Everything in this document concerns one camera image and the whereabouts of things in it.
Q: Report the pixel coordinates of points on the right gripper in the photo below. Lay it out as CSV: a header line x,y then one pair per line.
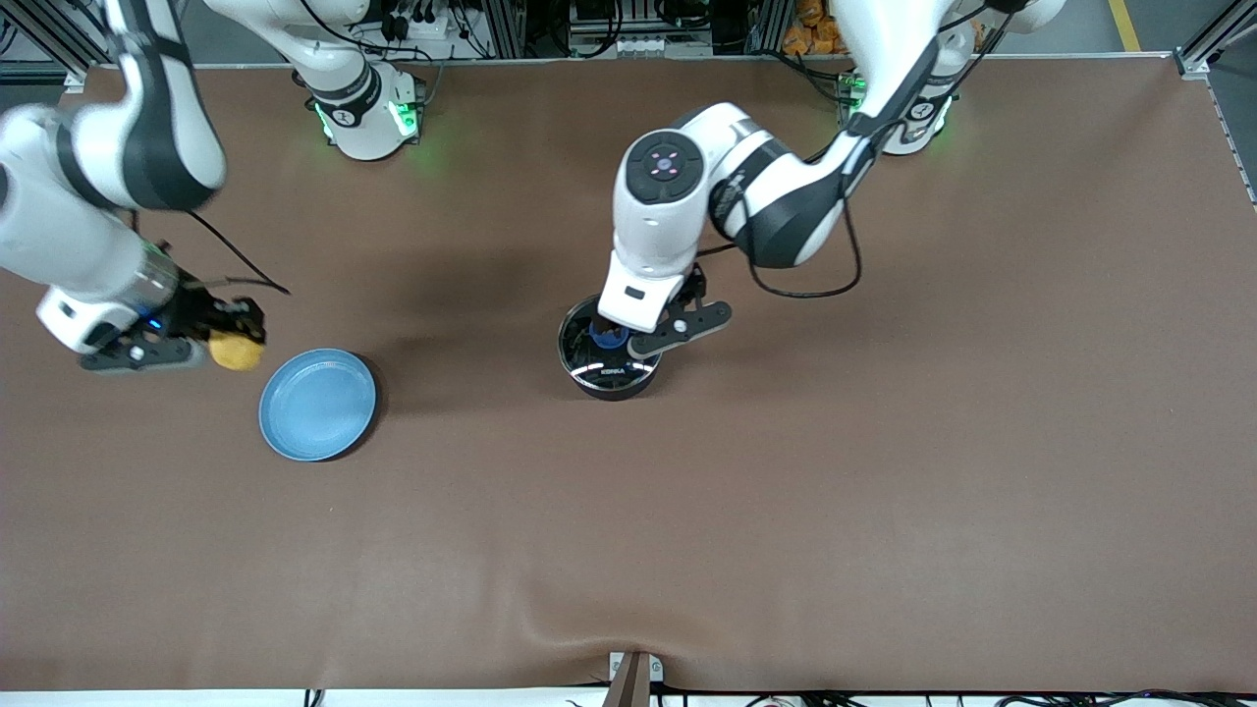
x,y
199,313

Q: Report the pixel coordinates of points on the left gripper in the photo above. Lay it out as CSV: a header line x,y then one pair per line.
x,y
693,286

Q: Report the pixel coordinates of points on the yellow potato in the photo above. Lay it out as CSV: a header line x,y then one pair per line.
x,y
238,353

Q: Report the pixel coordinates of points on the glass lid with blue knob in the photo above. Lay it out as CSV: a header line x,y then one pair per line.
x,y
609,368

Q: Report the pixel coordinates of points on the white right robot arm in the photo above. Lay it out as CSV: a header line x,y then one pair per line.
x,y
98,147

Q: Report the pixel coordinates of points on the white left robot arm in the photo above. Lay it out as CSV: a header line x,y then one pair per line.
x,y
776,187

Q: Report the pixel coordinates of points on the blue plate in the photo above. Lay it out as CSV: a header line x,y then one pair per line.
x,y
317,405

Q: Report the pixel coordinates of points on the brown table mat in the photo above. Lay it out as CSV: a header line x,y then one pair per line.
x,y
628,540

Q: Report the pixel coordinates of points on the bag of orange items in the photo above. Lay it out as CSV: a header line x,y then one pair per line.
x,y
810,34

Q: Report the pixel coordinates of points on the white power strip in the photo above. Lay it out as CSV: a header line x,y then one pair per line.
x,y
422,22

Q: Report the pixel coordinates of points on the aluminium frame profile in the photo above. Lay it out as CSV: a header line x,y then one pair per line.
x,y
49,39
1213,39

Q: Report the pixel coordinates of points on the metal table clamp bracket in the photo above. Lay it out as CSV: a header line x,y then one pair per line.
x,y
633,678

